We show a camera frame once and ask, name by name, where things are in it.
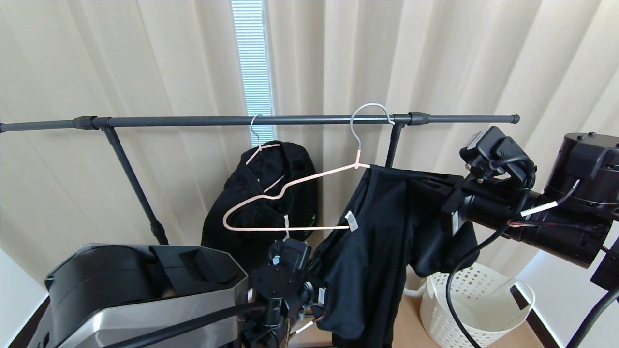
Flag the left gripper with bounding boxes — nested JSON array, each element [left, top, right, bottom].
[[305, 283, 329, 322]]

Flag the pink clothes hanger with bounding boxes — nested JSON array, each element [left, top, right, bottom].
[[222, 103, 395, 232], [245, 115, 286, 194]]

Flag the black cable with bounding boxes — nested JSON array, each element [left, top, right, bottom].
[[104, 302, 266, 348], [445, 157, 537, 348], [566, 285, 619, 348]]

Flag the black drawstring shorts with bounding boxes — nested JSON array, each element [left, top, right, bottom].
[[201, 140, 320, 271]]

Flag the black clothes rack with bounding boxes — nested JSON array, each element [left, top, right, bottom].
[[0, 112, 520, 245]]

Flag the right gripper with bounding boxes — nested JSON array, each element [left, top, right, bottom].
[[442, 188, 612, 269]]

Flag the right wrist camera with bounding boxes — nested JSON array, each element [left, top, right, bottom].
[[459, 126, 537, 194]]

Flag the window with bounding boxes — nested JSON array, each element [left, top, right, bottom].
[[231, 0, 275, 145]]

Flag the beige curtain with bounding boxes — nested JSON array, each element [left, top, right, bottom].
[[0, 0, 272, 286], [264, 0, 619, 286]]

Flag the black garment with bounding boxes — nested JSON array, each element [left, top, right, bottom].
[[307, 165, 479, 348]]

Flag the white laundry basket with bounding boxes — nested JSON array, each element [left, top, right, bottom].
[[420, 263, 536, 348]]

